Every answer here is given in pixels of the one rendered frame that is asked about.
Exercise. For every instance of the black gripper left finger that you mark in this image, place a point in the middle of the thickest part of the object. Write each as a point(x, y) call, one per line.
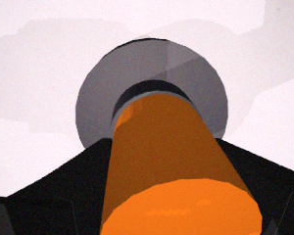
point(67, 201)

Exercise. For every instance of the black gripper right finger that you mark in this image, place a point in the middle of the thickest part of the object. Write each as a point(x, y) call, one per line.
point(271, 184)

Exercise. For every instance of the orange knob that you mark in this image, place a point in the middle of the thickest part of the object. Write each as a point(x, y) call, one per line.
point(168, 176)

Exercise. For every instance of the grey round pedestal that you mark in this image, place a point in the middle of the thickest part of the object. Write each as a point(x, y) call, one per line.
point(141, 68)

